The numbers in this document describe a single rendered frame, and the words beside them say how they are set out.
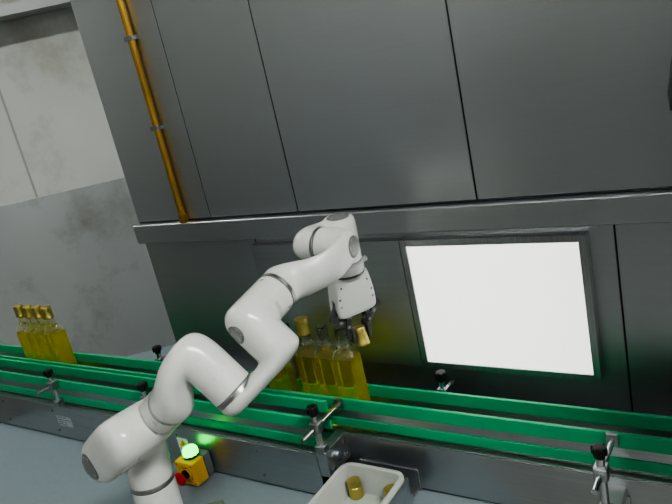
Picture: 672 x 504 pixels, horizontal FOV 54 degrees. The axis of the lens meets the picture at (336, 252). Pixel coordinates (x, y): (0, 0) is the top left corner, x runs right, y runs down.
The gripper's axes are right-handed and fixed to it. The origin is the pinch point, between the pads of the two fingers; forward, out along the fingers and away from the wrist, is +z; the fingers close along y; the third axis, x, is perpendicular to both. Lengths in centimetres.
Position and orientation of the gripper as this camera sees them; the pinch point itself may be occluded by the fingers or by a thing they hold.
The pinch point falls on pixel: (358, 330)
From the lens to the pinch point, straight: 155.9
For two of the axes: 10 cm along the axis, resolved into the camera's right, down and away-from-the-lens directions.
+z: 1.8, 9.1, 3.6
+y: -8.6, 3.2, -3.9
